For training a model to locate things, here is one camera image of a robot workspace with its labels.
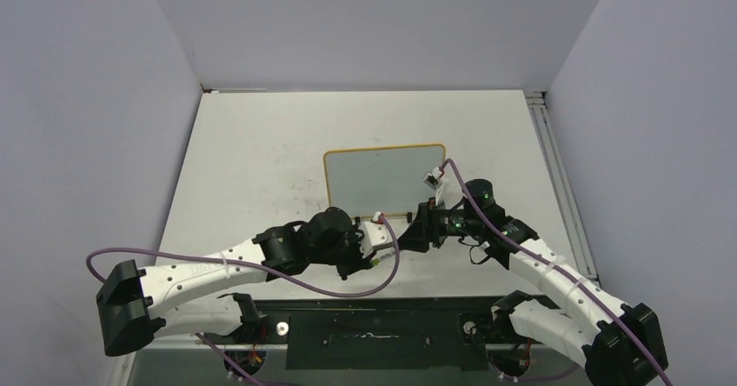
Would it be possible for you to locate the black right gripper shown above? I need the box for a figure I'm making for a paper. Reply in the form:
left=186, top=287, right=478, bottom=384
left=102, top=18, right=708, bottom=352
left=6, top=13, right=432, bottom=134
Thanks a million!
left=395, top=197, right=482, bottom=252

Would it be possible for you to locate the green white marker pen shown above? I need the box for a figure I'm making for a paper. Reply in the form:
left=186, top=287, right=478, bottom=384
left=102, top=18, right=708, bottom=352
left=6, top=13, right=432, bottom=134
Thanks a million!
left=369, top=250, right=398, bottom=268

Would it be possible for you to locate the yellow framed whiteboard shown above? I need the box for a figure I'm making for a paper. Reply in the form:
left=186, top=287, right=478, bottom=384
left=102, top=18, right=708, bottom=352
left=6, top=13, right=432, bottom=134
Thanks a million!
left=322, top=143, right=446, bottom=217

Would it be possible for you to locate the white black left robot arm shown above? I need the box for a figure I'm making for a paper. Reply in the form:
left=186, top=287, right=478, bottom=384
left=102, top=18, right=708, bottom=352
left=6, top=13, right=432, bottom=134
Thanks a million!
left=86, top=207, right=393, bottom=356

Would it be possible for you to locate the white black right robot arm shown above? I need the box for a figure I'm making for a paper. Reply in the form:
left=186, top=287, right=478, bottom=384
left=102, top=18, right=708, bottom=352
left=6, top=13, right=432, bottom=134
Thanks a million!
left=399, top=174, right=669, bottom=385

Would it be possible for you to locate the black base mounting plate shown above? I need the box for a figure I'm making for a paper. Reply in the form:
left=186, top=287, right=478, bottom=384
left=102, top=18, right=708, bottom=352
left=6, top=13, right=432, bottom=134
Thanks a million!
left=198, top=296, right=554, bottom=372

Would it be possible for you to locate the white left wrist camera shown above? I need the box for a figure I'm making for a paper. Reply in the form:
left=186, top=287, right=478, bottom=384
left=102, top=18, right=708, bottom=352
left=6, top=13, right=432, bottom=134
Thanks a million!
left=358, top=211, right=394, bottom=258

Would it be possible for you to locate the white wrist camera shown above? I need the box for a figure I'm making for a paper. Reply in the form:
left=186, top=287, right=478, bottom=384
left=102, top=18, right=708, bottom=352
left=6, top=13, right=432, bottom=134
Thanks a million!
left=423, top=167, right=448, bottom=207
left=358, top=211, right=394, bottom=258

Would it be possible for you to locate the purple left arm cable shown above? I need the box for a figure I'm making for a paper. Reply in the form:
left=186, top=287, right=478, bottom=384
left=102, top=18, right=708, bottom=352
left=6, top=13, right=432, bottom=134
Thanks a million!
left=85, top=216, right=402, bottom=386

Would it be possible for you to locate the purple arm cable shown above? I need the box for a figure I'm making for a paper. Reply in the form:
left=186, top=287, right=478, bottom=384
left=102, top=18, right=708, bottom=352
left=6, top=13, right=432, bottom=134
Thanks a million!
left=440, top=158, right=674, bottom=386
left=85, top=216, right=402, bottom=386

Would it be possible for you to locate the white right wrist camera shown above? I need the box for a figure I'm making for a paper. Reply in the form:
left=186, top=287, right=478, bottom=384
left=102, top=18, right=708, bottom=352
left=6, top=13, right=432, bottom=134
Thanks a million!
left=423, top=167, right=448, bottom=207

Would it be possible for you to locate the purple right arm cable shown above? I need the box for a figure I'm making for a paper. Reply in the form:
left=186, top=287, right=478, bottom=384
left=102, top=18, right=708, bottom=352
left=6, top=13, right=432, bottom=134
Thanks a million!
left=440, top=158, right=674, bottom=386

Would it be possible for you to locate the aluminium rail frame right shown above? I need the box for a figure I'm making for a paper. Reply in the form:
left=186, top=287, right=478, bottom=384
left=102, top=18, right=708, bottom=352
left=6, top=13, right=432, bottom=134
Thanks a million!
left=524, top=91, right=600, bottom=285

